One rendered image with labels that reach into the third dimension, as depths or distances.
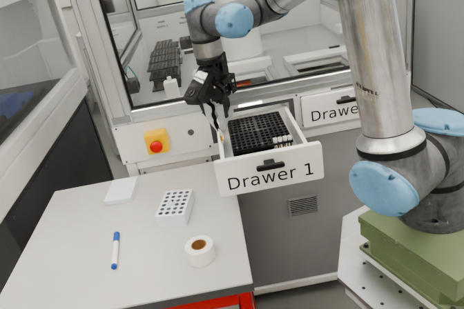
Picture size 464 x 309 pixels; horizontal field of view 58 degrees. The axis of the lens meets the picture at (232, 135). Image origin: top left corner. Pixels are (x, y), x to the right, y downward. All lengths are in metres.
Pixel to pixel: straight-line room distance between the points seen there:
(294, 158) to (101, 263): 0.57
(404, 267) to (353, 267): 0.11
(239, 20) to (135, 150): 0.69
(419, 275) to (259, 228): 0.87
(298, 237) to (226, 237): 0.68
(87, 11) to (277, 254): 1.15
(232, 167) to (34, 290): 0.57
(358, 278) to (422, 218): 0.19
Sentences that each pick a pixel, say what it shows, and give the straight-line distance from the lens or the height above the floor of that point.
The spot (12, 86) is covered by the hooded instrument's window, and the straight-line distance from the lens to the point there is 1.69.
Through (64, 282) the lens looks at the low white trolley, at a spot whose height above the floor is 0.76.
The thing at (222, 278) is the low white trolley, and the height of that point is 0.76.
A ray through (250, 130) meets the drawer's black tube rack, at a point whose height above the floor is 0.90.
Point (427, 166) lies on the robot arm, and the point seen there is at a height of 1.06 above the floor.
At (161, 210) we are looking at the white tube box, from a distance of 1.20.
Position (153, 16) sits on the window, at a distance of 1.33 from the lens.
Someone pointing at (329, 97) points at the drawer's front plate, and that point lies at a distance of 1.43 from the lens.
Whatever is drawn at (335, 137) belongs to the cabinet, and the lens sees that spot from 1.54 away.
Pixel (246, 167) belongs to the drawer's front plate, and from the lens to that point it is 1.11.
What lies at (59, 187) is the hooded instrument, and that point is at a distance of 1.89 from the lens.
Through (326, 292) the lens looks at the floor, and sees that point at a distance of 1.97.
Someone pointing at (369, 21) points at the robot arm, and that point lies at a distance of 0.68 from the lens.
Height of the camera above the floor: 1.46
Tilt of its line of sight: 26 degrees down
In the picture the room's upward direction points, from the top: 10 degrees counter-clockwise
